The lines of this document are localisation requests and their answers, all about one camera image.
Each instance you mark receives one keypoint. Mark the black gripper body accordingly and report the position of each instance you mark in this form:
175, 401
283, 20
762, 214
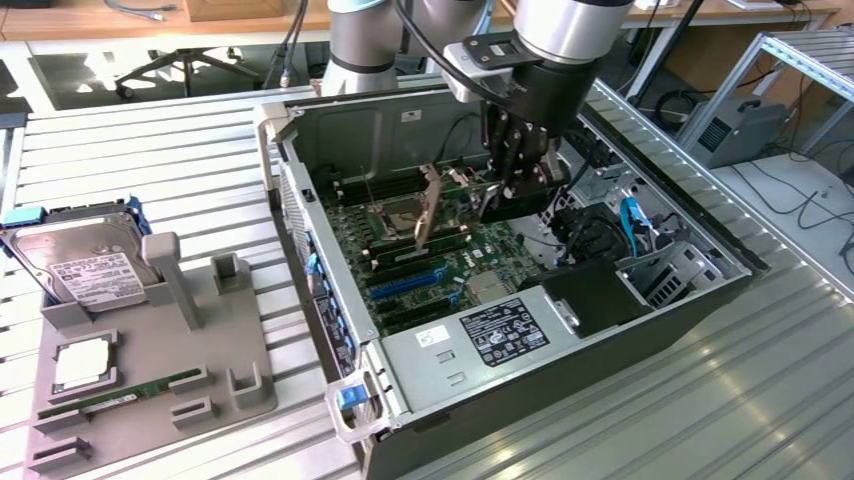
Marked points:
554, 95

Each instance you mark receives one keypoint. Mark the graphics card with metal bracket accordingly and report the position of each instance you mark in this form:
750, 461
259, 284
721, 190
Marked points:
516, 210

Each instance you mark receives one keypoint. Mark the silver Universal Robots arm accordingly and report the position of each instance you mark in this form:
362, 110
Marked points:
574, 30

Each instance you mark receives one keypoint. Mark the metal socket cover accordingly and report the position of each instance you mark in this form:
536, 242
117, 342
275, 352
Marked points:
456, 175

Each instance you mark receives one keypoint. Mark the green motherboard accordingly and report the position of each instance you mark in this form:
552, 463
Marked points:
487, 235

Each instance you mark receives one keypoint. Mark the grey metal drive cage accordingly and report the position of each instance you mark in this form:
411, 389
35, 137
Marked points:
534, 240

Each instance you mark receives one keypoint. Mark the black RAM slot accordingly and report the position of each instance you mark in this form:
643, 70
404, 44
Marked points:
387, 181
387, 193

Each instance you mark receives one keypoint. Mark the black slanted pole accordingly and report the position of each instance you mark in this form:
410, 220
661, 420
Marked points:
667, 42

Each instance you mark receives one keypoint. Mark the thin locking lever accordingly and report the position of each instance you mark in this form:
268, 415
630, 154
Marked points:
367, 187

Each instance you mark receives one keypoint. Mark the CPU socket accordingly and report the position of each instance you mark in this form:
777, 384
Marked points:
396, 220

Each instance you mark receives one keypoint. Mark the silver chipset heatsink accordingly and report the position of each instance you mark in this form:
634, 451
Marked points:
490, 286

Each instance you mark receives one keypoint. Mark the green RAM stick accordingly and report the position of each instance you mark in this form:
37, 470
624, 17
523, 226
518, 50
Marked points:
400, 257
120, 396

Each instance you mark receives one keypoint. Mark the black expansion slot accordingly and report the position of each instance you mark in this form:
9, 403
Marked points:
416, 312
400, 274

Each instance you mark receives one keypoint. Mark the grey computer box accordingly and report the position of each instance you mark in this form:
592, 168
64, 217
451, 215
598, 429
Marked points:
747, 137

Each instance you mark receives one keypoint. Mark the wooden office desk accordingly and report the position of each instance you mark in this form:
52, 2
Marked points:
734, 17
80, 25

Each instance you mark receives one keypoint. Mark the grey metal disk bay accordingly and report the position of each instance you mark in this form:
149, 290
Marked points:
674, 280

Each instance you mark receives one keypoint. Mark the grey power supply unit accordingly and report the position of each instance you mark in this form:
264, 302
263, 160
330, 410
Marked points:
434, 380

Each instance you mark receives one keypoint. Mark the grey office chair base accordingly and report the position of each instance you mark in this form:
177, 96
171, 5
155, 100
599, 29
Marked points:
188, 60

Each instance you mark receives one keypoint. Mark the black open PC case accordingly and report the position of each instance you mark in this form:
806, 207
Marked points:
534, 430

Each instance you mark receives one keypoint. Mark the blue case latch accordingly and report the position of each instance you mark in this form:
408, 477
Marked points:
350, 398

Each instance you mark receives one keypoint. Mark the silver hard disk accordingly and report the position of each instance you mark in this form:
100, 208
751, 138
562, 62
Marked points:
87, 260

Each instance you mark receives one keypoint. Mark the grey parts rack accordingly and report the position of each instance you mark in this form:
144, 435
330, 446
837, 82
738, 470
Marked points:
153, 350

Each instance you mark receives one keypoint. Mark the blue disk carrier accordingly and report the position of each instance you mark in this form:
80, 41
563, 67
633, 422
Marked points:
23, 218

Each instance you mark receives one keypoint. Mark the silver CPU chip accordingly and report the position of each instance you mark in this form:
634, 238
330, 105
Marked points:
83, 362

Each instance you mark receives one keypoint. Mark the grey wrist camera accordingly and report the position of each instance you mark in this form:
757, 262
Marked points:
487, 52

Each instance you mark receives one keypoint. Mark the aluminium profile frame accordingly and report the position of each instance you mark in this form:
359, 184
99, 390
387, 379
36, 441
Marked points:
807, 57

